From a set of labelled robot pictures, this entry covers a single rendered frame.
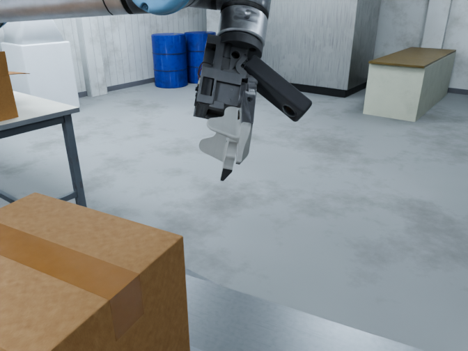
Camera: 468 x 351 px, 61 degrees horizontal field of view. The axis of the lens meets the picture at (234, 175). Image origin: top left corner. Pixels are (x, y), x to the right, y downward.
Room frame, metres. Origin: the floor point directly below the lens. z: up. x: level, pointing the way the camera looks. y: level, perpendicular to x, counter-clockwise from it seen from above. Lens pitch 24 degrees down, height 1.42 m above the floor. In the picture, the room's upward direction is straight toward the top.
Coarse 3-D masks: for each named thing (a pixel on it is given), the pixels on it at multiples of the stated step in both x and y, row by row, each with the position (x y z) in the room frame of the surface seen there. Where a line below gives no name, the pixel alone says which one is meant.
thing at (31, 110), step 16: (16, 96) 2.82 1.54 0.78; (32, 96) 2.82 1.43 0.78; (32, 112) 2.38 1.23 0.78; (48, 112) 2.38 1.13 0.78; (64, 112) 2.42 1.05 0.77; (0, 128) 2.11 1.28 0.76; (16, 128) 2.23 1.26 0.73; (32, 128) 2.30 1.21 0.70; (64, 128) 2.48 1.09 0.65; (80, 176) 2.49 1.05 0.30; (0, 192) 2.45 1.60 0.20; (80, 192) 2.48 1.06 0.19
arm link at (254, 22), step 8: (224, 8) 0.64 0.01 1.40; (232, 8) 0.63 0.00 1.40; (240, 8) 0.63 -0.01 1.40; (248, 8) 0.63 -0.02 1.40; (256, 8) 0.63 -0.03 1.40; (224, 16) 0.63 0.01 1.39; (232, 16) 0.62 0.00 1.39; (240, 16) 0.62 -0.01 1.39; (248, 16) 0.62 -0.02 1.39; (256, 16) 0.63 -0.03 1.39; (264, 16) 0.64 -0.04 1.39; (224, 24) 0.62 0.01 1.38; (232, 24) 0.61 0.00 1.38; (240, 24) 0.61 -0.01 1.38; (248, 24) 0.61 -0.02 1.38; (256, 24) 0.62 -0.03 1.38; (264, 24) 0.63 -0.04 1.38; (224, 32) 0.62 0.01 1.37; (240, 32) 0.61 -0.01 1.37; (248, 32) 0.61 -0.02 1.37; (256, 32) 0.61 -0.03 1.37; (264, 32) 0.63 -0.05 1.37; (264, 40) 0.63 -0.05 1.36
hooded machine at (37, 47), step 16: (16, 32) 5.04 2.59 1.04; (32, 32) 5.05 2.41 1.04; (48, 32) 5.20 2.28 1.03; (16, 48) 4.96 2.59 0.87; (32, 48) 4.99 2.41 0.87; (48, 48) 5.14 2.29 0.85; (64, 48) 5.30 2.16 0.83; (16, 64) 5.02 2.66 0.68; (32, 64) 4.96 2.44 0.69; (48, 64) 5.11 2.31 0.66; (64, 64) 5.27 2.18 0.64; (16, 80) 5.08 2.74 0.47; (32, 80) 4.93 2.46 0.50; (48, 80) 5.08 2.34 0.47; (64, 80) 5.24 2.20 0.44; (48, 96) 5.05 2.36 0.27; (64, 96) 5.21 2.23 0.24
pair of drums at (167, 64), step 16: (192, 32) 7.56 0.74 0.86; (208, 32) 7.44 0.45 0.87; (160, 48) 6.89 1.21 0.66; (176, 48) 6.92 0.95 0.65; (192, 48) 7.29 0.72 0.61; (160, 64) 6.90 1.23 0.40; (176, 64) 6.91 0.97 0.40; (192, 64) 7.30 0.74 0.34; (160, 80) 6.91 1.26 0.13; (176, 80) 6.91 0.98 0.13; (192, 80) 7.30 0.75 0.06
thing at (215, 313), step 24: (192, 288) 0.71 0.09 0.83; (216, 288) 0.71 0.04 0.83; (192, 312) 0.63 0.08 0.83; (216, 312) 0.63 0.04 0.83; (240, 312) 0.63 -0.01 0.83; (264, 312) 0.63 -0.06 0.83; (288, 312) 0.63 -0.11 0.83; (192, 336) 0.57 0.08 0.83; (216, 336) 0.57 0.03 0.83; (240, 336) 0.57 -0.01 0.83; (264, 336) 0.57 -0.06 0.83; (288, 336) 0.57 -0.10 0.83; (312, 336) 0.57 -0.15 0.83; (336, 336) 0.57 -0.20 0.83; (360, 336) 0.57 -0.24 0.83
